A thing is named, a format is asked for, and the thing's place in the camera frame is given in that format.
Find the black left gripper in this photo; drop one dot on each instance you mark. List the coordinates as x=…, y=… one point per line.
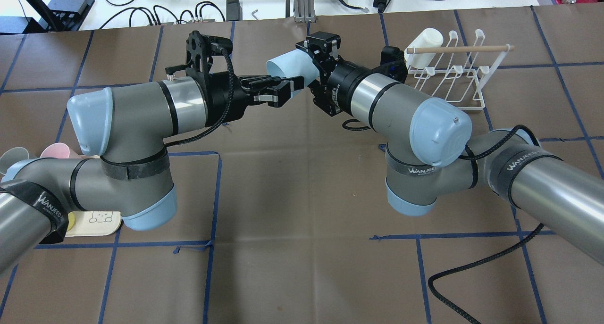
x=220, y=99

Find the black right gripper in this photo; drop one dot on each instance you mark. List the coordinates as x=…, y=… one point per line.
x=340, y=85

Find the light blue plastic cup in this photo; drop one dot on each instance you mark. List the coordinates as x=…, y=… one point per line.
x=292, y=64

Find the white plastic cup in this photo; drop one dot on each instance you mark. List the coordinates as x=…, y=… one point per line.
x=428, y=38

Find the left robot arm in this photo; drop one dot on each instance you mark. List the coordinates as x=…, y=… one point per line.
x=126, y=167

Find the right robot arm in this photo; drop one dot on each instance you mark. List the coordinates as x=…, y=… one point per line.
x=431, y=152

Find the wooden rack dowel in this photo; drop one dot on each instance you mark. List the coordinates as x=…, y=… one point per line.
x=461, y=49

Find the pink plastic cup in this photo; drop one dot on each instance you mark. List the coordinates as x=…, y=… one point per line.
x=57, y=150

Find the yellow plastic cup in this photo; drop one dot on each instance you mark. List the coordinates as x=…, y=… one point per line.
x=71, y=220

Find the grey plastic cup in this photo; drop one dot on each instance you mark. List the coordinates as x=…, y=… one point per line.
x=12, y=156

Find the cream bunny tray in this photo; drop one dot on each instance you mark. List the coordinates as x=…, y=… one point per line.
x=93, y=223

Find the aluminium frame post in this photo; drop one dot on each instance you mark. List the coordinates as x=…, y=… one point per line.
x=304, y=11

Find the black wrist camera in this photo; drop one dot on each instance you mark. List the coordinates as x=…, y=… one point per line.
x=393, y=63

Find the white wire cup rack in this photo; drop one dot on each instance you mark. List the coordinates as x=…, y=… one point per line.
x=458, y=78

